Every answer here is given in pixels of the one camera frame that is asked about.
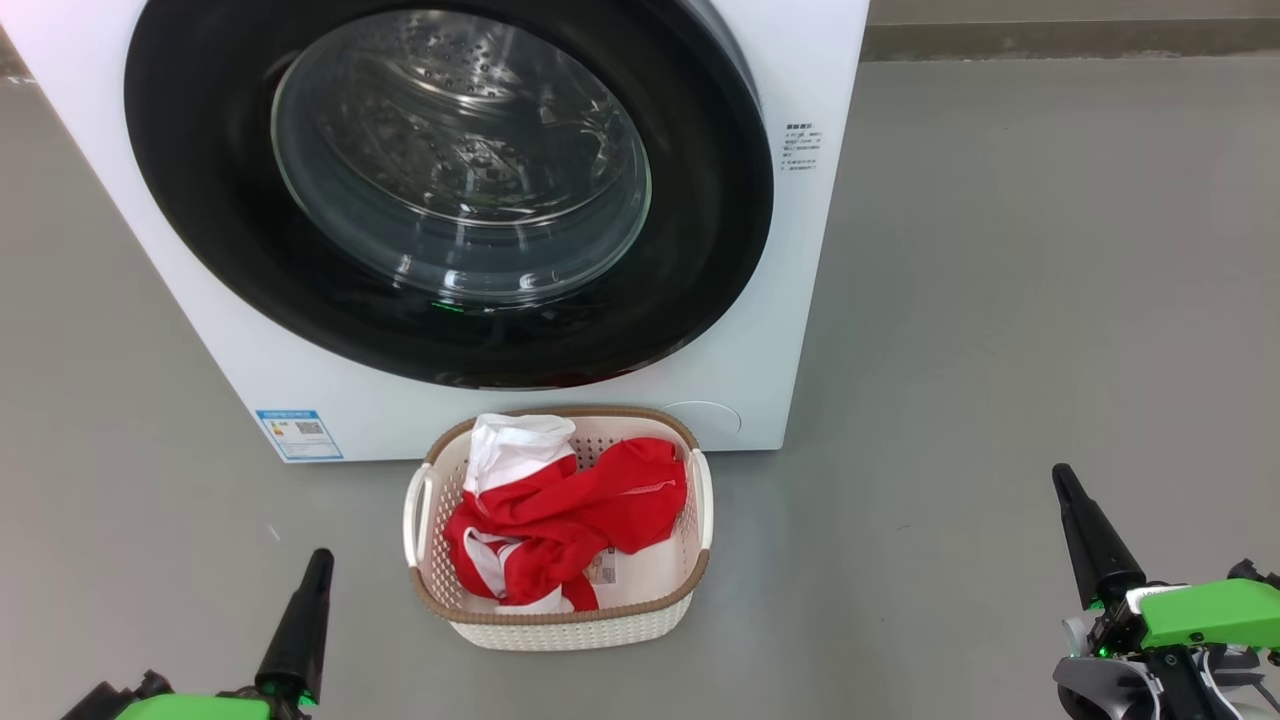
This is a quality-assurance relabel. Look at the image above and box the blue energy label sticker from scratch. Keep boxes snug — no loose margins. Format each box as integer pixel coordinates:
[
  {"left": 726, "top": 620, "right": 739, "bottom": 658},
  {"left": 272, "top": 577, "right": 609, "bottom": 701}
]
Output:
[{"left": 254, "top": 408, "right": 344, "bottom": 462}]

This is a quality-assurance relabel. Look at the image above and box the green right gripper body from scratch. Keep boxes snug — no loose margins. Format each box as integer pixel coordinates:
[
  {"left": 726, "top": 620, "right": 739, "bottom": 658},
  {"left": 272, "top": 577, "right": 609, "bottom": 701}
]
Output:
[{"left": 1085, "top": 578, "right": 1280, "bottom": 661}]

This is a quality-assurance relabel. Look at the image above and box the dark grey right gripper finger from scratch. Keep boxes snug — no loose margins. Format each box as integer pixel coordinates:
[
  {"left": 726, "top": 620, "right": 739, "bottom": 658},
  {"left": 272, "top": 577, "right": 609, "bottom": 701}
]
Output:
[{"left": 1052, "top": 463, "right": 1147, "bottom": 611}]

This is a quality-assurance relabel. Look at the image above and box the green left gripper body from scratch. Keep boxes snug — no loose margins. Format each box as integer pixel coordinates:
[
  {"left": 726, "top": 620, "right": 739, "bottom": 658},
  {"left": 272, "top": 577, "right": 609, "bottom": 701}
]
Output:
[{"left": 115, "top": 685, "right": 321, "bottom": 720}]

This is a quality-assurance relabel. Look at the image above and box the red garment with white stripe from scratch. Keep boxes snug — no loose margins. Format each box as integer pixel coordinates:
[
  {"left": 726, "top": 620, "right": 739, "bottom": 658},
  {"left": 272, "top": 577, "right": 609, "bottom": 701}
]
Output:
[{"left": 443, "top": 437, "right": 689, "bottom": 613}]

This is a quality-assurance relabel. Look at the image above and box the printed text label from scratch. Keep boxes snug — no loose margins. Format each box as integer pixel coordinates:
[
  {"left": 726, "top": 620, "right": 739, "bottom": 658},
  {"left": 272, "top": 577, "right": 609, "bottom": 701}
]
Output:
[{"left": 781, "top": 122, "right": 823, "bottom": 173}]

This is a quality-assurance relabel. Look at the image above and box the round white filter cover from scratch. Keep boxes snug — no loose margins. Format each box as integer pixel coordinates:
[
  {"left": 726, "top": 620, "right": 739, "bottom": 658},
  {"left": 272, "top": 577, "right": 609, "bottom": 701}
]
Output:
[{"left": 660, "top": 400, "right": 743, "bottom": 438}]

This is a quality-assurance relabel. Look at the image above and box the white washing machine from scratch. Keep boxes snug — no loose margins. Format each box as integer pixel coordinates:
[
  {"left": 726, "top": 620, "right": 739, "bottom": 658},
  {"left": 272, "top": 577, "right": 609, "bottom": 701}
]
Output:
[{"left": 0, "top": 0, "right": 871, "bottom": 463}]

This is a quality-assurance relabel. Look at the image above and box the dark grey round glass door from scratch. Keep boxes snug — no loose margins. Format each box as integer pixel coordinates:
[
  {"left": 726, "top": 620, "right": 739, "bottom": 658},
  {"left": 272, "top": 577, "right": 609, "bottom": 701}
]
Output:
[{"left": 124, "top": 0, "right": 776, "bottom": 391}]

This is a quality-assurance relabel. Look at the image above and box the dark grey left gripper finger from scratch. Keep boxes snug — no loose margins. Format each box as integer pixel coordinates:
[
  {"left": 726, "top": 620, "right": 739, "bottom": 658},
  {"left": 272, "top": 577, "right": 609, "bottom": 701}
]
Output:
[{"left": 254, "top": 548, "right": 336, "bottom": 701}]

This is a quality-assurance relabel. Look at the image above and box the cream perforated laundry basket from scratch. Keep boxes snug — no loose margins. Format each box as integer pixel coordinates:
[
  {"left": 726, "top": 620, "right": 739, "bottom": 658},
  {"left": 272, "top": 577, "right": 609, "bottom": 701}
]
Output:
[{"left": 403, "top": 405, "right": 714, "bottom": 653}]

